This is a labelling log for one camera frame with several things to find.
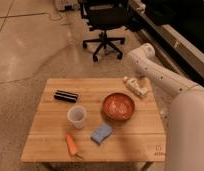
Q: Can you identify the black rectangular case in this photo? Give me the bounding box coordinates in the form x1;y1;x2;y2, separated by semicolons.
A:
54;90;78;103

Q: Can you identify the wooden table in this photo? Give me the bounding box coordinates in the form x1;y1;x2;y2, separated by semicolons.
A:
21;78;166;164

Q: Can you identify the white plastic bottle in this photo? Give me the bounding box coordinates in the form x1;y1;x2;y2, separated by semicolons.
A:
123;76;148;97

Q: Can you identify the black office chair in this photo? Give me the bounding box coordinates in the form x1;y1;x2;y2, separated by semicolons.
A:
78;0;130;62

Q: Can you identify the blue sponge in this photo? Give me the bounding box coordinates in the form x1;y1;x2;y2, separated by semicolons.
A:
91;123;113;144

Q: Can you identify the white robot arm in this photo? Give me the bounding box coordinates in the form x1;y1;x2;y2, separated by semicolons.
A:
128;43;204;171

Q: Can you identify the long workbench at right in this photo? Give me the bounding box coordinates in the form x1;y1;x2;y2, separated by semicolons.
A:
129;0;204;87

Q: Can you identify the translucent plastic cup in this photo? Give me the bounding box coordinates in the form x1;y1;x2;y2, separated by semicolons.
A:
67;105;87;129

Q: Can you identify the orange toy carrot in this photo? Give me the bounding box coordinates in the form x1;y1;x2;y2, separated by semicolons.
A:
66;133;83;159

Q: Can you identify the orange ceramic bowl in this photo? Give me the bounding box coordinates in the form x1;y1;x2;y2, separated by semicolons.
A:
102;93;135;121

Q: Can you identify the white device on floor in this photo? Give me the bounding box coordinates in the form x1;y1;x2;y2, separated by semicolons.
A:
54;0;79;11

